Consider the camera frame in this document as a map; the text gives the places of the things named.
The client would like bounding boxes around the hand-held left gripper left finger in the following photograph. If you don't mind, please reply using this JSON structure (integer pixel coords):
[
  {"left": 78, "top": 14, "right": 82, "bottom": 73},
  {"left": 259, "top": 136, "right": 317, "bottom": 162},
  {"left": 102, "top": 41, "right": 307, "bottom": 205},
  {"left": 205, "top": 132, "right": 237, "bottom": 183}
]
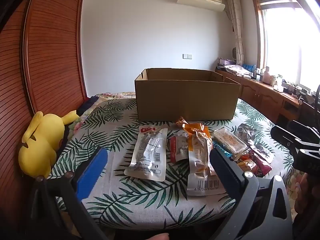
[{"left": 27, "top": 147, "right": 108, "bottom": 240}]

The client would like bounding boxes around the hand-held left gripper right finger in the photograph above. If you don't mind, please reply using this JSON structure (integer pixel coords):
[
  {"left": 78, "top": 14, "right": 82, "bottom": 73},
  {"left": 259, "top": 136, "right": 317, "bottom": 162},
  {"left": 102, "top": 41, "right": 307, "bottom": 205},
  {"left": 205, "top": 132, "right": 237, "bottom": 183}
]
[{"left": 209, "top": 145, "right": 294, "bottom": 240}]

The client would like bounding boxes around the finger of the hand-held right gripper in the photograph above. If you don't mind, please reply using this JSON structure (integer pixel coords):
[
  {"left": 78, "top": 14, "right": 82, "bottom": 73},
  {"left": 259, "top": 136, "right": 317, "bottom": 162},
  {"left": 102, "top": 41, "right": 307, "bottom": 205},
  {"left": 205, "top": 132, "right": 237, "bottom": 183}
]
[
  {"left": 285, "top": 119, "right": 320, "bottom": 141},
  {"left": 271, "top": 126, "right": 304, "bottom": 155}
]

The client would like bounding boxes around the orange white barcode snack packet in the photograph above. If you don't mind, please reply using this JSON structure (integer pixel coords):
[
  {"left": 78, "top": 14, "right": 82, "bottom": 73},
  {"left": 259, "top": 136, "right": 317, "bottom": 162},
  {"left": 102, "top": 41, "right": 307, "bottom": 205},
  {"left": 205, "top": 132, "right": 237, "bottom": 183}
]
[{"left": 186, "top": 124, "right": 227, "bottom": 197}]

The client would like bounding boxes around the clear biscuit tray packet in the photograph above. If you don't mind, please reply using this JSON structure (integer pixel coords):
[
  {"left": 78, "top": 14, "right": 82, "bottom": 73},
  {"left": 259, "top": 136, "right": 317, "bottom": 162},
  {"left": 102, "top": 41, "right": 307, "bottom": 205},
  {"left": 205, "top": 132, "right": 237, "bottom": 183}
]
[{"left": 211, "top": 127, "right": 250, "bottom": 157}]

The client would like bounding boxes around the silver crinkled snack packet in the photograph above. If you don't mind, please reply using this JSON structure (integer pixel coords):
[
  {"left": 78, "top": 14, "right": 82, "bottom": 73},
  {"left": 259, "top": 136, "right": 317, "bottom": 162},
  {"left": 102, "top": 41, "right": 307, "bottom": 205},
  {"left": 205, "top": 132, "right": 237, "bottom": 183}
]
[{"left": 235, "top": 124, "right": 257, "bottom": 146}]

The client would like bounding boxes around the dark red snack packet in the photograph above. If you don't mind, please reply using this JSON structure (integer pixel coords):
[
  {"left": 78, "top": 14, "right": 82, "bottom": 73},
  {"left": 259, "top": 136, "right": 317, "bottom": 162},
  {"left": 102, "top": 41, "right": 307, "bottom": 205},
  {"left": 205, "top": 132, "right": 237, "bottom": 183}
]
[{"left": 246, "top": 150, "right": 273, "bottom": 178}]

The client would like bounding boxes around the small red snack packet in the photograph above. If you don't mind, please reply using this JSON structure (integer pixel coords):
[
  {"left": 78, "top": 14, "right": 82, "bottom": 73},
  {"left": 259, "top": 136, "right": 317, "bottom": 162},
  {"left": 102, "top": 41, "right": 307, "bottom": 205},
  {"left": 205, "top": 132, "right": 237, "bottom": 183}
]
[{"left": 169, "top": 134, "right": 189, "bottom": 164}]

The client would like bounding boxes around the orange twisted snack wrapper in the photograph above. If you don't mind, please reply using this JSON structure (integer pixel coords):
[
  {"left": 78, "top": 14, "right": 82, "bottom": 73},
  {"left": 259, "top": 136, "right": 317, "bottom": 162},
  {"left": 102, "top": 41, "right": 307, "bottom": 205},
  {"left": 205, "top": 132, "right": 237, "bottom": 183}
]
[{"left": 175, "top": 116, "right": 191, "bottom": 133}]

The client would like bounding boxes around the white vacuum snack packet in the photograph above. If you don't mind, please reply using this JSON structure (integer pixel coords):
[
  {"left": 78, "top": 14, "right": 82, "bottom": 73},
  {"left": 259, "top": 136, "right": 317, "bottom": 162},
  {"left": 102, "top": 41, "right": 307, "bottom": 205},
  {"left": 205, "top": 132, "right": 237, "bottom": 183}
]
[{"left": 124, "top": 126, "right": 168, "bottom": 182}]

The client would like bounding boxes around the brown cardboard box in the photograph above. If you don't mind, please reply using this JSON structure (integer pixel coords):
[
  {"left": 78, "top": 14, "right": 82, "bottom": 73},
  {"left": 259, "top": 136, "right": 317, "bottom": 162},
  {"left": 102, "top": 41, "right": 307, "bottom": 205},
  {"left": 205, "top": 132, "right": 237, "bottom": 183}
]
[{"left": 134, "top": 68, "right": 241, "bottom": 122}]

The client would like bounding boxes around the person's right hand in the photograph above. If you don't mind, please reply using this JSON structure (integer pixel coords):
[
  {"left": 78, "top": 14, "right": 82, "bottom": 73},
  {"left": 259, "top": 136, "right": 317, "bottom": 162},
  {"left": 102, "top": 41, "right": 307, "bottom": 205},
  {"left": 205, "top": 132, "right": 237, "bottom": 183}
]
[{"left": 294, "top": 172, "right": 320, "bottom": 218}]

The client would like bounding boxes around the person's left hand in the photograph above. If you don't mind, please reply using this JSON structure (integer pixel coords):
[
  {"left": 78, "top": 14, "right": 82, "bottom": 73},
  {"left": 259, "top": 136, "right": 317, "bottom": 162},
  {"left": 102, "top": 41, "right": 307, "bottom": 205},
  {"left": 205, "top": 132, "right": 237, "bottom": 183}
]
[{"left": 140, "top": 232, "right": 170, "bottom": 240}]

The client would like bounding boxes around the blue snack wrapper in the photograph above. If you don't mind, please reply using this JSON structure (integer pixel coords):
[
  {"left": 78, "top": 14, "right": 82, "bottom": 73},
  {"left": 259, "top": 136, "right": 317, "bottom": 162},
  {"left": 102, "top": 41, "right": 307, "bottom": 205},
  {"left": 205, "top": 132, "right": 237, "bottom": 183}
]
[{"left": 214, "top": 142, "right": 234, "bottom": 159}]

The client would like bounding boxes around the orange round snack packet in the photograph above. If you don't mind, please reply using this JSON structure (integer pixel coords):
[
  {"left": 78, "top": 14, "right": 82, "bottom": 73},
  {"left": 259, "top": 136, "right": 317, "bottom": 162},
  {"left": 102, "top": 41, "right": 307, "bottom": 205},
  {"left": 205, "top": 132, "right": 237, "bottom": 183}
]
[{"left": 237, "top": 159, "right": 258, "bottom": 176}]

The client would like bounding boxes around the purple silver snack packet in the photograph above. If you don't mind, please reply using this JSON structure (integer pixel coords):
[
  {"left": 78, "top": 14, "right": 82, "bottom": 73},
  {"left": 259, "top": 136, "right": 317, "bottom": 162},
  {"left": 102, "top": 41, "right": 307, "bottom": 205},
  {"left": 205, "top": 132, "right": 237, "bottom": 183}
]
[{"left": 252, "top": 142, "right": 275, "bottom": 163}]

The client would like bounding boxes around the wooden cabinet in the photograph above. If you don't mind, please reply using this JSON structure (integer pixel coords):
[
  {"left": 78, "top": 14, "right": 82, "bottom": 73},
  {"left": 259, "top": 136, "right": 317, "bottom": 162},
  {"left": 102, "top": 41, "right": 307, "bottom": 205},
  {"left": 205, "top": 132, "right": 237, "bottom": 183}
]
[{"left": 215, "top": 69, "right": 320, "bottom": 130}]

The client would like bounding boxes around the yellow plush toy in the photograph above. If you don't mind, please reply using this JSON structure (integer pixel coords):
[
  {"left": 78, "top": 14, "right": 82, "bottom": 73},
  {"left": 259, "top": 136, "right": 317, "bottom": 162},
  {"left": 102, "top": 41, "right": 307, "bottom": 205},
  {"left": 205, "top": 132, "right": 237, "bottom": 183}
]
[{"left": 19, "top": 110, "right": 78, "bottom": 178}]

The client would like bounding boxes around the leaf print bedsheet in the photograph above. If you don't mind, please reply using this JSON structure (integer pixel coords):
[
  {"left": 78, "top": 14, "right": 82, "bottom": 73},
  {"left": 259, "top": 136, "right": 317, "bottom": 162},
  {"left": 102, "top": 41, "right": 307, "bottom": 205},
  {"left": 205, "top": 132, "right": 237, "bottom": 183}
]
[{"left": 50, "top": 97, "right": 298, "bottom": 230}]

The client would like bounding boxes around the pink white bottle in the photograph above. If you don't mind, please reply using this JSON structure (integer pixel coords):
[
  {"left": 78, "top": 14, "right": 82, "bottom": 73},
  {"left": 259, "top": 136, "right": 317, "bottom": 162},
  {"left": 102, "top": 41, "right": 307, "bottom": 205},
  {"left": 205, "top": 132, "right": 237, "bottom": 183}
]
[{"left": 262, "top": 66, "right": 272, "bottom": 83}]

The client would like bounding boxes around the dark folded clothing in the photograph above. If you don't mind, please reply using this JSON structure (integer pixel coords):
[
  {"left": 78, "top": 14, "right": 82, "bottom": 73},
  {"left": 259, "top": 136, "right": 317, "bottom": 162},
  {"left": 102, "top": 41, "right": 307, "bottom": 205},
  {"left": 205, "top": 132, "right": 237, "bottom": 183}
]
[{"left": 76, "top": 95, "right": 100, "bottom": 117}]

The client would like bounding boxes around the stack of printed cloth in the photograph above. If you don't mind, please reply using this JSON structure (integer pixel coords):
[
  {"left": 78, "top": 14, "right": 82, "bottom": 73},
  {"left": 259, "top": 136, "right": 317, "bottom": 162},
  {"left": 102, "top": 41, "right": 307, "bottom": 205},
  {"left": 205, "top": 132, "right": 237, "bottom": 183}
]
[{"left": 224, "top": 64, "right": 252, "bottom": 77}]

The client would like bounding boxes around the floral quilt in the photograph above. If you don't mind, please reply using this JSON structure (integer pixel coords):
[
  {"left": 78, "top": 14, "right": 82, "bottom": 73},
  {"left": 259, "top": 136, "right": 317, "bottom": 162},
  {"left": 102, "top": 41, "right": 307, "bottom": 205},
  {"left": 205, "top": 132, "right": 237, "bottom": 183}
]
[{"left": 96, "top": 92, "right": 137, "bottom": 100}]

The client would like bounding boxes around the wooden framed window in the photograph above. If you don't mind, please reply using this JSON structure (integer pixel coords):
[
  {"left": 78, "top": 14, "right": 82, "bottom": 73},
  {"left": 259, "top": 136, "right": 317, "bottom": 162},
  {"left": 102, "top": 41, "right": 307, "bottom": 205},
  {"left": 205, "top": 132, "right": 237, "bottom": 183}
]
[{"left": 251, "top": 0, "right": 320, "bottom": 95}]

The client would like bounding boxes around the patterned curtain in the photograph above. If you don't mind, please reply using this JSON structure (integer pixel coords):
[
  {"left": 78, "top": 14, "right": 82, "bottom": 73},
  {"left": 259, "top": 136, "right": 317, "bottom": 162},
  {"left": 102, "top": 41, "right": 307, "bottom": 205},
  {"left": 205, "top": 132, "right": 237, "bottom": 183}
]
[{"left": 226, "top": 0, "right": 246, "bottom": 67}]

